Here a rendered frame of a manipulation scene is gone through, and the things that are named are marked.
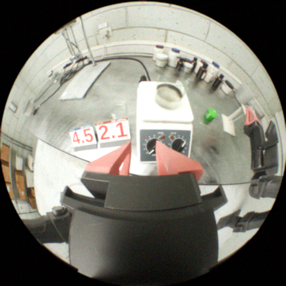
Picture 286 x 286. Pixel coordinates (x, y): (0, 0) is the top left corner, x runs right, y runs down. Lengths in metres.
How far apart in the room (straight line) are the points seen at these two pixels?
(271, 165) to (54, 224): 0.48
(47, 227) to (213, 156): 0.47
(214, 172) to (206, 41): 0.68
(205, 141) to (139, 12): 0.74
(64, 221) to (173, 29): 0.84
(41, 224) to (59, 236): 0.04
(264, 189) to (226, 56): 0.70
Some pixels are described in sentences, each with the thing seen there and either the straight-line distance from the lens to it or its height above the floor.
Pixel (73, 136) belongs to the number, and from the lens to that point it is 0.32.
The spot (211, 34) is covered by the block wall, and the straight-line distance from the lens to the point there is 0.71.
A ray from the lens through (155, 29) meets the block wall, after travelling 0.67.
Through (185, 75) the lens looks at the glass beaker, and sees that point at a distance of 0.20.
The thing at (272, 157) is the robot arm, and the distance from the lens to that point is 0.29.
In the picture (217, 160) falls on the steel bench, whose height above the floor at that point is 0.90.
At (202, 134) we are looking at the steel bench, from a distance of 0.33.
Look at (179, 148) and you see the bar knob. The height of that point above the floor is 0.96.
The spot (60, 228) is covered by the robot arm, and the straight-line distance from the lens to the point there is 0.24.
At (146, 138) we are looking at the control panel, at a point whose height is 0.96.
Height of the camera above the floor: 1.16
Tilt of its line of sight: 76 degrees down
